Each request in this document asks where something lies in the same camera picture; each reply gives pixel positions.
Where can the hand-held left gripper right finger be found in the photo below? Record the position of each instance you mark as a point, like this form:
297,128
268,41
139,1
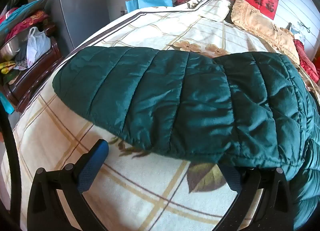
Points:
232,178

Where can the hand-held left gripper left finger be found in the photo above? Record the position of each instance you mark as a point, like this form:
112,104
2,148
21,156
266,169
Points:
93,166

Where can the green puffer jacket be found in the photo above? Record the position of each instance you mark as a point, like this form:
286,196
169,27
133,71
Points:
175,96

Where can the cream floral bed blanket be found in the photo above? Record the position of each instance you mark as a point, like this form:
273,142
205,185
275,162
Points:
150,196

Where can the brown wooden chair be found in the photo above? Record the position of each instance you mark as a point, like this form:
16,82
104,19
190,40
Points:
35,75

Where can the white plastic bag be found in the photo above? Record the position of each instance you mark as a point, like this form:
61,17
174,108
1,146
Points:
37,45

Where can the red heart pillow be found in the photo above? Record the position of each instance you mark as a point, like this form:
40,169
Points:
307,63

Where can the metal basin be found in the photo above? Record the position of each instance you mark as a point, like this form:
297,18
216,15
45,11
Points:
10,49

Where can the red embroidered cloth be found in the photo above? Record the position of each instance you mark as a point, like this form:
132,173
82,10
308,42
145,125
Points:
32,20

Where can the yellow fringed pillow cover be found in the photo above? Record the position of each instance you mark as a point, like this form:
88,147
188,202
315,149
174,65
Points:
260,23

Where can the teal cushion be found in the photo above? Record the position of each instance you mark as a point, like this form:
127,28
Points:
20,13

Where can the wall photo poster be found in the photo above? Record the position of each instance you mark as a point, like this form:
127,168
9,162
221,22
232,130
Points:
297,30

